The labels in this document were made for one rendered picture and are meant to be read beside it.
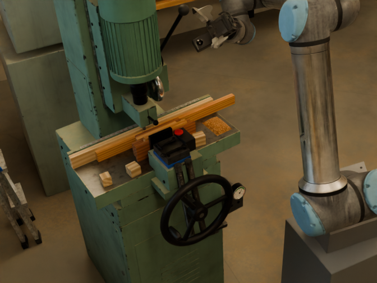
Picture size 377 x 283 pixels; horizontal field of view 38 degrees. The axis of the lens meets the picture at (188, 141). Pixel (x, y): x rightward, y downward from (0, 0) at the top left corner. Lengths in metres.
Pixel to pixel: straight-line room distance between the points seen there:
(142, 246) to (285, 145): 1.57
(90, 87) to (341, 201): 0.97
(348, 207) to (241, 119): 1.95
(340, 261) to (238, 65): 2.41
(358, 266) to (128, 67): 1.09
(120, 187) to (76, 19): 0.58
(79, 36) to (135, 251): 0.81
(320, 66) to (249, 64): 2.64
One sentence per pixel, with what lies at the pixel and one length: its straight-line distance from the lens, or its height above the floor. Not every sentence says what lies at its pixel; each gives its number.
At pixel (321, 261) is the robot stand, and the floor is 0.55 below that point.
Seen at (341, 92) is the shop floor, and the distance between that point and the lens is 3.93.
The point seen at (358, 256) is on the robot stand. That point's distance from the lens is 2.11.
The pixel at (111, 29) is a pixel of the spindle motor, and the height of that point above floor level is 1.39.
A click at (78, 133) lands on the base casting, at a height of 0.80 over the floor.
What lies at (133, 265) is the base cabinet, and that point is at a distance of 2.14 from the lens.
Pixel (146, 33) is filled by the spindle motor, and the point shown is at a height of 1.36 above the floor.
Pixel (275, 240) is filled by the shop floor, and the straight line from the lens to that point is 2.85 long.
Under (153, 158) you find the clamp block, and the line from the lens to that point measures 1.85.
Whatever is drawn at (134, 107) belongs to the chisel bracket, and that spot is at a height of 1.07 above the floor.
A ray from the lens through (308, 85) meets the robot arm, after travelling 1.60.
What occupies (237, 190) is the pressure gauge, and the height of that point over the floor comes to 0.68.
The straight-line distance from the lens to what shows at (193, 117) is 2.08.
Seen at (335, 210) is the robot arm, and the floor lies 0.91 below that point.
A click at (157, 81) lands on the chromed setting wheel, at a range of 2.03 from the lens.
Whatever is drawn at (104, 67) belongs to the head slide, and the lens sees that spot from 1.92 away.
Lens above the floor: 2.14
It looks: 38 degrees down
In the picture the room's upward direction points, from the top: 4 degrees counter-clockwise
